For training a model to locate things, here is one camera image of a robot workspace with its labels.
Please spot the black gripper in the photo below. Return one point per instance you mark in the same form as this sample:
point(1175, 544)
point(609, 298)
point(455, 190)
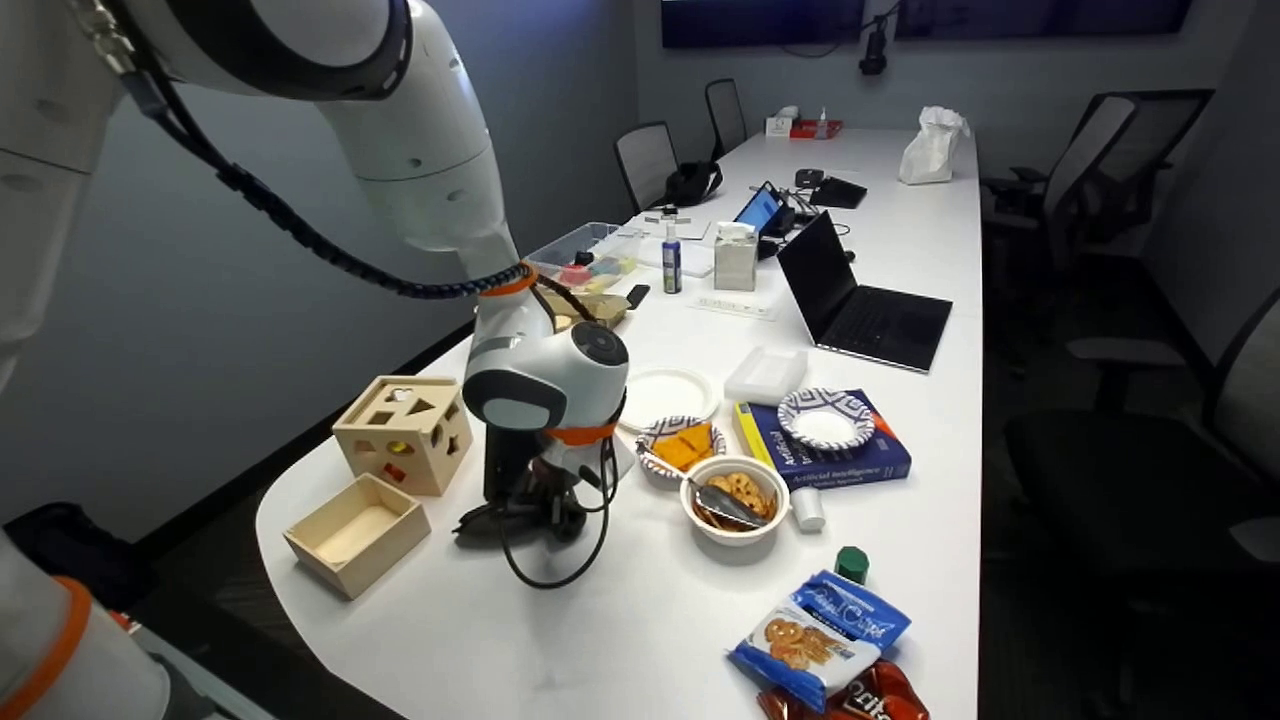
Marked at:
point(512, 464)

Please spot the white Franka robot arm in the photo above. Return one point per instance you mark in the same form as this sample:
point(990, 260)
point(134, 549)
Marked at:
point(400, 120)

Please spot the wooden shape sorter cube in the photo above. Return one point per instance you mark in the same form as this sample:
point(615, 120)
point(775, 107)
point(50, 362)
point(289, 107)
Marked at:
point(400, 426)

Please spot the bowl of orange snacks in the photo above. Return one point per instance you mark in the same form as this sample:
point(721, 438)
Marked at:
point(685, 446)

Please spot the white plate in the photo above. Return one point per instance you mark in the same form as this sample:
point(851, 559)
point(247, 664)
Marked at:
point(664, 398)

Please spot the open wooden box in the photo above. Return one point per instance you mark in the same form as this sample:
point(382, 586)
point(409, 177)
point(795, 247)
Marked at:
point(363, 552)

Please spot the white bowl of cereal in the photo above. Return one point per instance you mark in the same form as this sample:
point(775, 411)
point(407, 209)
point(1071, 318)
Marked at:
point(736, 503)

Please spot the brown cardboard box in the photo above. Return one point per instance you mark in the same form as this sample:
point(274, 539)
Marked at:
point(600, 305)

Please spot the yellow stick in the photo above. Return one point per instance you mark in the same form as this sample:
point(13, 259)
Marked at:
point(748, 435)

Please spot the black phone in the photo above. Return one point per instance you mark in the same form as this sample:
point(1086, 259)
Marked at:
point(637, 298)

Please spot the clear plastic lidded tub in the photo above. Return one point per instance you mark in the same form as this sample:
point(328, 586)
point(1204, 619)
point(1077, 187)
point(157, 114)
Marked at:
point(766, 373)

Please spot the clear container with markers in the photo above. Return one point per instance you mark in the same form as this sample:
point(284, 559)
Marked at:
point(573, 247)

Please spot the small white bottle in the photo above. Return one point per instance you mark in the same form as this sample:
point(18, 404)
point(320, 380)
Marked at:
point(810, 509)

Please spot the small bottle green cap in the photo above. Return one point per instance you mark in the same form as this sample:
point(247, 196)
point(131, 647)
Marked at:
point(674, 267)

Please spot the blue snack bag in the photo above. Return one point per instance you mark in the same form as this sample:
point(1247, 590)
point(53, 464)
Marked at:
point(821, 635)

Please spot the blue book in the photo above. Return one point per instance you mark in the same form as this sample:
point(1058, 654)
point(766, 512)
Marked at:
point(853, 464)

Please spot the white carton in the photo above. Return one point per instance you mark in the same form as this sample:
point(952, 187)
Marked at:
point(733, 259)

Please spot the black round bag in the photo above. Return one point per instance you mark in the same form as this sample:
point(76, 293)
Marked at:
point(695, 182)

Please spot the red snack bag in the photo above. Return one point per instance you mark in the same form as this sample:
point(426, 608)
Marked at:
point(867, 697)

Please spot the tablet with blue screen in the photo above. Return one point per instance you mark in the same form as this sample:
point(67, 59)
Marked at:
point(761, 209)

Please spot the open silver laptop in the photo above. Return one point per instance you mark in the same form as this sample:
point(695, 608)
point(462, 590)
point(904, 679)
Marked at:
point(867, 322)

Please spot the small black device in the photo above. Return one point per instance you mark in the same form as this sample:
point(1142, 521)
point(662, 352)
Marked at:
point(810, 177)

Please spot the black pouch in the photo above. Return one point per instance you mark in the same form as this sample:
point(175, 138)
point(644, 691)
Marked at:
point(841, 194)

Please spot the small white box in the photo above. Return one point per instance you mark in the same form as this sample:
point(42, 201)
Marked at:
point(781, 120)

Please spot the flat red box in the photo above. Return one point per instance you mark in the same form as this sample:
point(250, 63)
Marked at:
point(819, 131)

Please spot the black webcam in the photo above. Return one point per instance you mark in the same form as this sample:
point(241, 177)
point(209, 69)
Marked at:
point(874, 45)

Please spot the grey mesh office chair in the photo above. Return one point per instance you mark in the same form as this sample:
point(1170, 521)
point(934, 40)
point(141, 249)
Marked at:
point(1145, 464)

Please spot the black mesh office chair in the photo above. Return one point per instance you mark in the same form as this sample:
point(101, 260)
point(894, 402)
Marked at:
point(1104, 147)

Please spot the wide wall monitor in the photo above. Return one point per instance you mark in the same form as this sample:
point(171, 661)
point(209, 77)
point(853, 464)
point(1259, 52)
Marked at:
point(761, 22)

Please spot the wall monitor with teal bar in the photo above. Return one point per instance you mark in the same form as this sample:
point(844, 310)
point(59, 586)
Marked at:
point(1043, 18)

